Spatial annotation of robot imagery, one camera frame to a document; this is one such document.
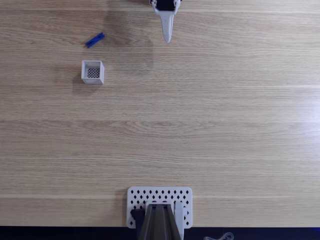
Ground blue clothes peg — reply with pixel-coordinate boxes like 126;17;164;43
85;32;106;49

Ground small white lattice crate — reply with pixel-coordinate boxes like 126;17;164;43
81;60;105;86

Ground black aluminium profile pole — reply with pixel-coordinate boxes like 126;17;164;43
137;204;183;240

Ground white perforated stand base plate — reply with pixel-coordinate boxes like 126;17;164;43
126;186;194;230

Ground grey corner bracket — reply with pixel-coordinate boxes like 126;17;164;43
174;201;185;240

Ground black corner bracket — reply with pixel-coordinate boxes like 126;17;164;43
130;208;146;230

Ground thin cable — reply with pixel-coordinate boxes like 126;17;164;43
203;232;235;240

